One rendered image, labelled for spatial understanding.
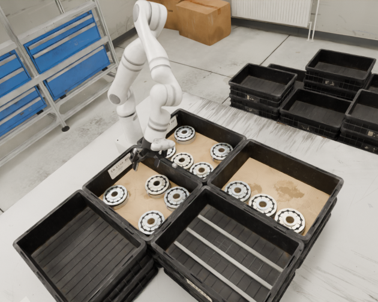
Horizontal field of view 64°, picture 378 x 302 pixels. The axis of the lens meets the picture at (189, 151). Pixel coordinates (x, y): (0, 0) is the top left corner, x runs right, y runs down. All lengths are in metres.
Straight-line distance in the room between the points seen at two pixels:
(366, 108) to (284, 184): 1.13
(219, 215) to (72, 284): 0.57
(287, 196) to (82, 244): 0.80
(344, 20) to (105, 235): 3.43
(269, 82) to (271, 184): 1.28
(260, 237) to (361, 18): 3.15
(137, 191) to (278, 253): 0.61
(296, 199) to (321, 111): 1.22
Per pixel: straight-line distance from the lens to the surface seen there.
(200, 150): 1.40
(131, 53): 1.24
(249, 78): 2.47
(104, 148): 1.75
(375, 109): 2.27
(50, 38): 2.98
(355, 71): 2.62
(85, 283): 1.18
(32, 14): 3.88
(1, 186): 3.05
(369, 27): 3.95
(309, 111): 2.34
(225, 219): 1.17
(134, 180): 1.35
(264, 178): 1.28
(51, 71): 2.99
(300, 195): 1.25
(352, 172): 1.55
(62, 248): 1.29
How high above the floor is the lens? 1.82
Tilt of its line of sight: 45 degrees down
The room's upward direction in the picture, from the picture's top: 11 degrees counter-clockwise
